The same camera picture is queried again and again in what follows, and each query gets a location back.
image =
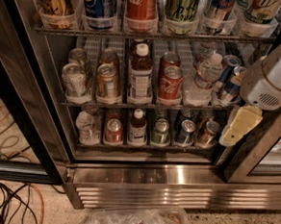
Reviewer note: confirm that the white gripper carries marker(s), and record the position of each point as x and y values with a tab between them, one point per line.
260	84

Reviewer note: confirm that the green soda can front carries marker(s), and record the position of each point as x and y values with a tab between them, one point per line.
160	135

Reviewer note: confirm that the green soda can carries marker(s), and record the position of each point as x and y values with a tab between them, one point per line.
160	135
161	114

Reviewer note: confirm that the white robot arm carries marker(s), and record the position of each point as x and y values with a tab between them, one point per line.
260	90

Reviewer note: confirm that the bronze can bottom shelf front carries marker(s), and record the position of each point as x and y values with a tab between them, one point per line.
207	134

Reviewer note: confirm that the bronze can shelf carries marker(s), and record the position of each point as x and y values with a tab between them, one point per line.
204	116
207	134

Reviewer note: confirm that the bronze can bottom shelf rear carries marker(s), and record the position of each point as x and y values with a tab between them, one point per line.
204	116

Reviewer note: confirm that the right glass fridge door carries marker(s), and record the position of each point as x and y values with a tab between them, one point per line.
255	161

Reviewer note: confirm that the glass fridge door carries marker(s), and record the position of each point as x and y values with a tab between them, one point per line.
33	146
255	161

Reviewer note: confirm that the blue can bottom shelf front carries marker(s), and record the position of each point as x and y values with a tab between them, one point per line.
184	133

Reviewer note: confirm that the blue energy can front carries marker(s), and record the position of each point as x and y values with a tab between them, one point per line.
232	87

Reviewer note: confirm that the blue energy can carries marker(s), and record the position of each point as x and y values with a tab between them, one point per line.
229	62
232	87

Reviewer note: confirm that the blue can bottom shelf rear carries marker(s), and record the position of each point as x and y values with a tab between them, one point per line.
184	115

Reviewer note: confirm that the clear water bottle middle shelf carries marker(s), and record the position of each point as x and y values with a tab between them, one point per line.
201	86

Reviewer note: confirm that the clear water bottle shelf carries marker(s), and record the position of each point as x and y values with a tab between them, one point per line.
201	86
88	125

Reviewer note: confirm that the green soda can rear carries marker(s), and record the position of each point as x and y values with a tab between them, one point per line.
161	114

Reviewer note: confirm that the blue energy can rear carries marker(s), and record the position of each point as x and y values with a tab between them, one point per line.
229	62

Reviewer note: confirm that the red cola can front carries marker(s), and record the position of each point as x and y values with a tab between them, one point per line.
170	86

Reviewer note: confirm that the brown tea bottle bottom shelf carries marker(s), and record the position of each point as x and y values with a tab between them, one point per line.
137	128

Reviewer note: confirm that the brown tea bottle shelf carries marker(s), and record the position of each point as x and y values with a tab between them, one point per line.
140	80
137	128

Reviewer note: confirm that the red cola can rear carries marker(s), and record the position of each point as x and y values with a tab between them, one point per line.
169	59

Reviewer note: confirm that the steel fridge cabinet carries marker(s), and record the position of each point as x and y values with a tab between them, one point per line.
111	177

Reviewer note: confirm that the brown tea bottle middle shelf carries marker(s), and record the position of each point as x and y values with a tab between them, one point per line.
140	80

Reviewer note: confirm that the red can bottom shelf front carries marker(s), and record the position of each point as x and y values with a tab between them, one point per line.
114	130

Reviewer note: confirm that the blue red can top shelf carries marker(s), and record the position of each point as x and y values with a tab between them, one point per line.
216	11

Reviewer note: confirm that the red can bottom shelf rear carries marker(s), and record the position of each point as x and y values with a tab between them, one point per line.
114	113

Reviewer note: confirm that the white green can top shelf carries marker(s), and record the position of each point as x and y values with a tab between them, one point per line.
258	15

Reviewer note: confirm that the orange can middle shelf front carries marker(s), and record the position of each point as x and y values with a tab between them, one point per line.
107	84

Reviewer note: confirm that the orange can shelf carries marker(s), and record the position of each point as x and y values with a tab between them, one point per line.
109	56
107	84

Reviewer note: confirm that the green tall can top shelf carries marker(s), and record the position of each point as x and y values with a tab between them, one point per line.
181	15

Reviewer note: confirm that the clear water bottle bottom shelf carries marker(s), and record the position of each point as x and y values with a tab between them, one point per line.
88	125

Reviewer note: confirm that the orange can middle shelf rear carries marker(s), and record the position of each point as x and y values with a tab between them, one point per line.
109	56

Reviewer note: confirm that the red cola can top shelf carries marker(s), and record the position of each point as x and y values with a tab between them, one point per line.
140	15

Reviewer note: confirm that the silver can middle shelf front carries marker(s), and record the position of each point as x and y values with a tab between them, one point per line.
76	86

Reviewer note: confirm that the silver can shelf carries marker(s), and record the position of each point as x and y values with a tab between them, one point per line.
79	55
76	86

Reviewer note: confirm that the silver can middle shelf rear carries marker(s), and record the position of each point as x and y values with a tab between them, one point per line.
79	55

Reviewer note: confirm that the blue pepsi can top shelf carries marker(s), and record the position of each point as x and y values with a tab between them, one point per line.
100	14

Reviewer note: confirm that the left glass fridge door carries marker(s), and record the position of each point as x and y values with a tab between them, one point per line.
33	146

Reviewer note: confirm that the yellow can top shelf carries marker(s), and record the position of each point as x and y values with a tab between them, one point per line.
57	13

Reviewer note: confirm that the clear plastic bin of bottles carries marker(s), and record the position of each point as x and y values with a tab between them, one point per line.
135	215

